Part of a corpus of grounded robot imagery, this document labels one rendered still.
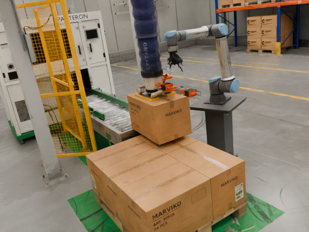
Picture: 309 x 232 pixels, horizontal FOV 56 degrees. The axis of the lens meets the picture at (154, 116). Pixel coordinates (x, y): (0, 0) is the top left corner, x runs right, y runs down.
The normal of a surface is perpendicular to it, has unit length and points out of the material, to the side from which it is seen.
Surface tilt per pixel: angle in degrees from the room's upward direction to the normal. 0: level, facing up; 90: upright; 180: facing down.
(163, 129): 91
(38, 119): 90
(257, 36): 94
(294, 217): 0
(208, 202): 90
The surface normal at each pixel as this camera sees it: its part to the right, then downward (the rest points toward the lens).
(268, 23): -0.82, 0.31
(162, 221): 0.54, 0.22
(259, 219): -0.13, -0.93
